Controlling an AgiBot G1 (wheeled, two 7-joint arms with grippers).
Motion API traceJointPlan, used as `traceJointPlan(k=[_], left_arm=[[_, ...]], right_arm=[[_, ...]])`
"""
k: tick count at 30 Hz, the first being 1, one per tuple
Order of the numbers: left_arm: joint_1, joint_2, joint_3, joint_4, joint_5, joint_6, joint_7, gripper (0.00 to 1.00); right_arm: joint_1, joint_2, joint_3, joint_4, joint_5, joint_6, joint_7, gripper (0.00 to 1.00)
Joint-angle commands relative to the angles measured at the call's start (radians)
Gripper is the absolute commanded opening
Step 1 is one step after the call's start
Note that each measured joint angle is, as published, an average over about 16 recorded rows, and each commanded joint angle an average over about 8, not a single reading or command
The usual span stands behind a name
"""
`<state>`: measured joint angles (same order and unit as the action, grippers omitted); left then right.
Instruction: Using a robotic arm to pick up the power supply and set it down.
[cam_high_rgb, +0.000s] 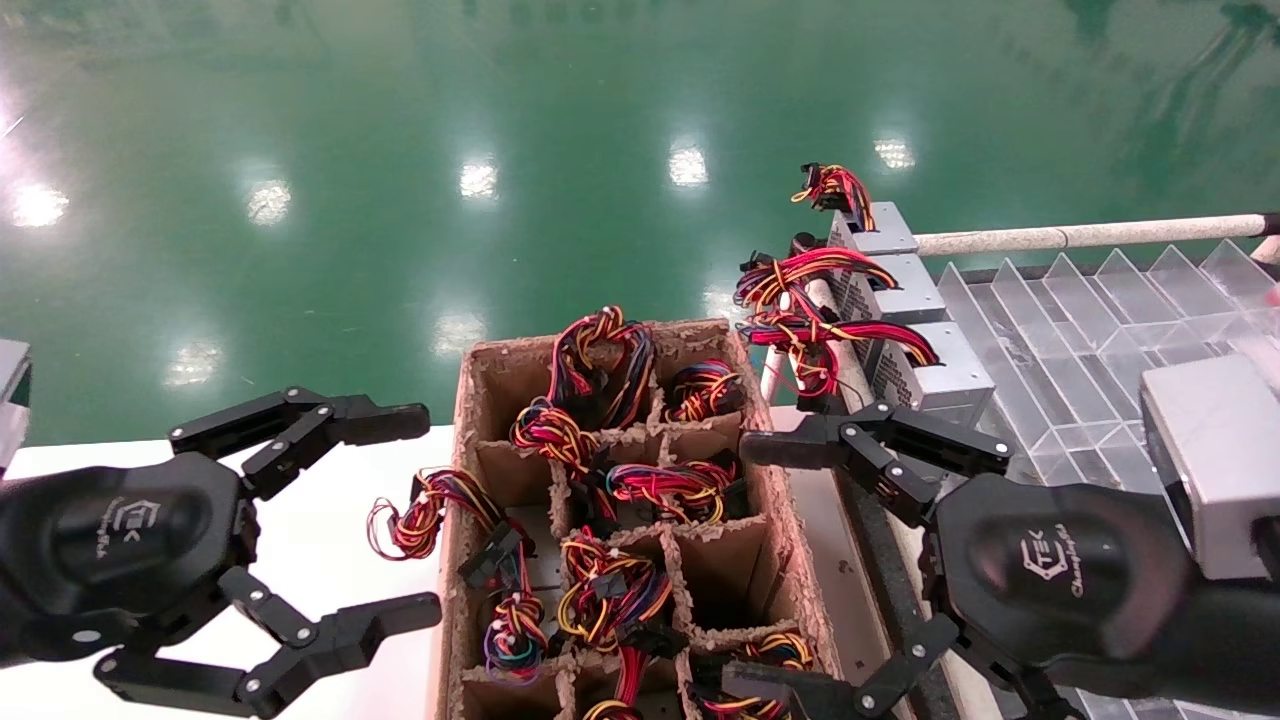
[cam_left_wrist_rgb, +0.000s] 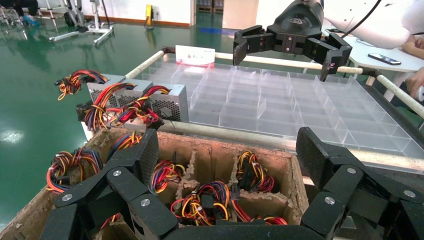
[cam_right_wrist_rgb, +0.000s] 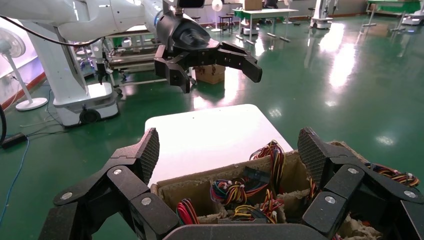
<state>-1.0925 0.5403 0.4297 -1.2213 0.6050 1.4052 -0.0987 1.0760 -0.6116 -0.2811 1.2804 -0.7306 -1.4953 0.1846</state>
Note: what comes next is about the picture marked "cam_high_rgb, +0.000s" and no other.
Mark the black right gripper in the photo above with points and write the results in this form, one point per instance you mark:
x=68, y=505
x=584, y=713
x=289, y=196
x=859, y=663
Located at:
x=1060, y=580

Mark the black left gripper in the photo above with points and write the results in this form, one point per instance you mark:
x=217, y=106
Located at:
x=110, y=540

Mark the brown pulp cardboard divider tray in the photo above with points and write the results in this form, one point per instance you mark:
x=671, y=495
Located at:
x=715, y=565

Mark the white rack leg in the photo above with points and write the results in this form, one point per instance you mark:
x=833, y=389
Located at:
x=772, y=375

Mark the clear plastic divided tray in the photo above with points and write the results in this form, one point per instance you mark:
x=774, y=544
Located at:
x=1080, y=330

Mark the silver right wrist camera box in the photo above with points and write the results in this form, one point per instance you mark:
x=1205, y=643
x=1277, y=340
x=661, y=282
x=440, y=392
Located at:
x=1210, y=460

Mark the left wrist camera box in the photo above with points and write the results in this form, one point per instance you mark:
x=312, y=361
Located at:
x=12, y=400

